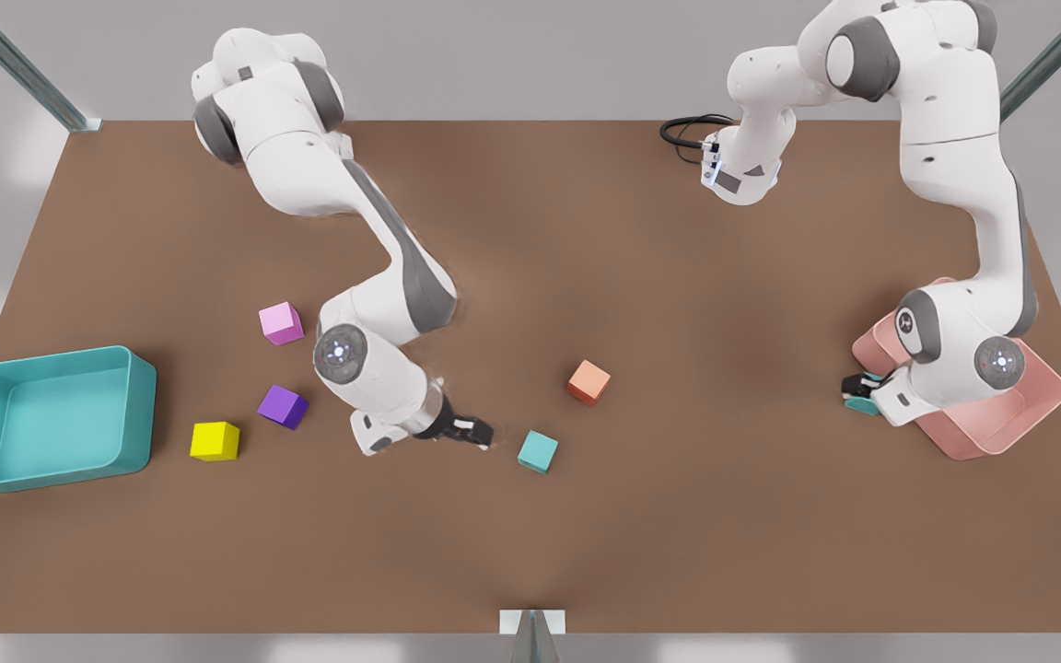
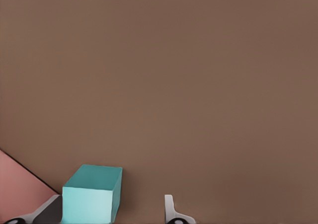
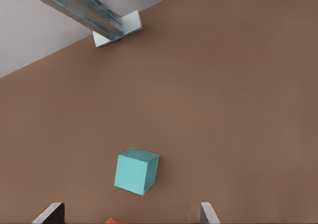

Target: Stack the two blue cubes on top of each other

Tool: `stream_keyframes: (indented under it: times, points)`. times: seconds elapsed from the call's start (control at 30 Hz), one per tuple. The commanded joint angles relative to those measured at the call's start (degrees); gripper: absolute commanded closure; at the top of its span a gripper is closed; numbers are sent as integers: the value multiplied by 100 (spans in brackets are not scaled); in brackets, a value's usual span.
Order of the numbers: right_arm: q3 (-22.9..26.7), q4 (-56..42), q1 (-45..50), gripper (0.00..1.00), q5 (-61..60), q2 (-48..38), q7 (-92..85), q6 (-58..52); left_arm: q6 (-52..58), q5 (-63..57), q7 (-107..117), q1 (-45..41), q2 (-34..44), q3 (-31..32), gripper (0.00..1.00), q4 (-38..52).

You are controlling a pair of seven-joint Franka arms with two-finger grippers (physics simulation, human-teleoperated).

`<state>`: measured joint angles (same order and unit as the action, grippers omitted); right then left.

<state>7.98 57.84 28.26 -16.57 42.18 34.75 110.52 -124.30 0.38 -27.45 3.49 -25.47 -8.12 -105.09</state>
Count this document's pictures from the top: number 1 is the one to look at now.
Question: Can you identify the purple cube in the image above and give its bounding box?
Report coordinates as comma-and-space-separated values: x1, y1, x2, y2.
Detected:
257, 385, 309, 431

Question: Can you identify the yellow cube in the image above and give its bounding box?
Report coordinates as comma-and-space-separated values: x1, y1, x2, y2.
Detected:
190, 421, 241, 462

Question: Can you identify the orange cube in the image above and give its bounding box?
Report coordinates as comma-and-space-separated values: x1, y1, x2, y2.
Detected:
566, 360, 612, 407

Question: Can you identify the pink plastic bin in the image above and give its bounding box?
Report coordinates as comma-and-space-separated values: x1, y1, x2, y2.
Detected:
851, 277, 1061, 460

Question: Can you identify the pink cube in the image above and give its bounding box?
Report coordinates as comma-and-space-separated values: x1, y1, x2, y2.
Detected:
259, 302, 305, 347

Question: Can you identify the silver frame post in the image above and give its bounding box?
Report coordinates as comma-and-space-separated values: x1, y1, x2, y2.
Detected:
998, 0, 1061, 123
0, 0, 103, 133
499, 609, 567, 663

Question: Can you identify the black cable loop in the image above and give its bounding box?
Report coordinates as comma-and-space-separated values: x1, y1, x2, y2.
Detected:
659, 114, 740, 153

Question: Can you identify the teal plastic bin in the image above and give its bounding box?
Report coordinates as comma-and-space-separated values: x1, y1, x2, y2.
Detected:
0, 345, 158, 494

